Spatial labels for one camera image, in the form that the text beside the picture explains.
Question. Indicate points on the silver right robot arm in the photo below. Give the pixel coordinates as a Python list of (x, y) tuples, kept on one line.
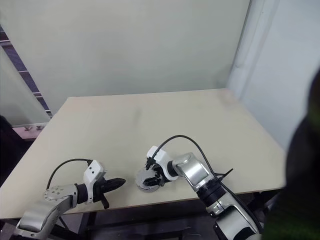
[(197, 172)]

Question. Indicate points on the round grey metal object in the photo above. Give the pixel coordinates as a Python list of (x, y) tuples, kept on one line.
[(147, 189)]

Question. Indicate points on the pink ledge with brackets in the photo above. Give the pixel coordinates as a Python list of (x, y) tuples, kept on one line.
[(27, 131)]

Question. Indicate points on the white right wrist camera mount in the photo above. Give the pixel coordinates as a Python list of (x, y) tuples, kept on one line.
[(163, 157)]

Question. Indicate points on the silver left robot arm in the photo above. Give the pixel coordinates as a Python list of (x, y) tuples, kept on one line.
[(45, 212)]

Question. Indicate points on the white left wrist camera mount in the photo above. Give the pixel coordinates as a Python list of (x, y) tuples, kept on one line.
[(91, 173)]

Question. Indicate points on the silver motor end cover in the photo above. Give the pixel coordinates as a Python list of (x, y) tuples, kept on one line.
[(141, 177)]

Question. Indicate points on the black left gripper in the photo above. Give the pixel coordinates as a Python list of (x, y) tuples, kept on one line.
[(100, 188)]

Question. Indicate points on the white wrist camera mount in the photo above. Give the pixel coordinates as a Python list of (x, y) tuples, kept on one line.
[(163, 157), (91, 173)]

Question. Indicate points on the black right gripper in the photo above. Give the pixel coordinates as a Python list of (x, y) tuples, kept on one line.
[(160, 173)]

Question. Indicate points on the dark striped window rail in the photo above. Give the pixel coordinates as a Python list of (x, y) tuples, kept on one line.
[(22, 67)]

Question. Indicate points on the large dark blurred shape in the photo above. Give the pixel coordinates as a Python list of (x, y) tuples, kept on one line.
[(300, 175)]

